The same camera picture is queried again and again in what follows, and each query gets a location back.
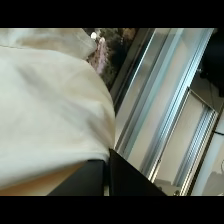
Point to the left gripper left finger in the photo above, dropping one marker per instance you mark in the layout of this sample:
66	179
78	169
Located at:
90	180

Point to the cream shirt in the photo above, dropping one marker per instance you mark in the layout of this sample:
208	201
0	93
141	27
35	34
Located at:
50	110

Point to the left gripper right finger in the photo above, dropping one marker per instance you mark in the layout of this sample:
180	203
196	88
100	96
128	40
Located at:
128	180

